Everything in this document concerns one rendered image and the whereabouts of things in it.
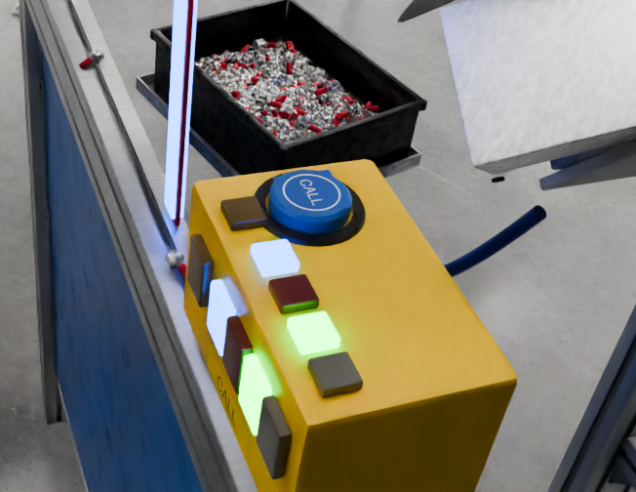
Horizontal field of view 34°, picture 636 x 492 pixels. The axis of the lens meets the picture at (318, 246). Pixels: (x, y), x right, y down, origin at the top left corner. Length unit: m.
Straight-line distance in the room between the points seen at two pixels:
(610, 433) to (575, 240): 1.25
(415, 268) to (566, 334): 1.62
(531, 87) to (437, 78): 1.94
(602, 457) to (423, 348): 0.71
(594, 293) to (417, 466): 1.77
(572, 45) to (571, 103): 0.04
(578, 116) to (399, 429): 0.42
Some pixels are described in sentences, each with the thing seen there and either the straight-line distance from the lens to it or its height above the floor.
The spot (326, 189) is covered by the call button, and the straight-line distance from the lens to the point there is 0.50.
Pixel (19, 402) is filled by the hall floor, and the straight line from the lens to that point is 1.82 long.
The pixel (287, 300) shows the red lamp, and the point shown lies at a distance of 0.44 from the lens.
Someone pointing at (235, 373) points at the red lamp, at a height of 1.04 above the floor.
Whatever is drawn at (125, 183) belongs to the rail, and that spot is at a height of 0.86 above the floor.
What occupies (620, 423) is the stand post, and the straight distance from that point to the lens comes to 1.11.
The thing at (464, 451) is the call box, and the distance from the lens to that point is 0.47.
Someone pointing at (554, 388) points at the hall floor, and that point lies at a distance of 1.99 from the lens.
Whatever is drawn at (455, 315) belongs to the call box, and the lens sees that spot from 0.46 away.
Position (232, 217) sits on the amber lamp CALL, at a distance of 0.48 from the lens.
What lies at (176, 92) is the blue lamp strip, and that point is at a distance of 0.74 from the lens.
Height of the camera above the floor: 1.39
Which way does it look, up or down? 41 degrees down
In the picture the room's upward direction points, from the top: 10 degrees clockwise
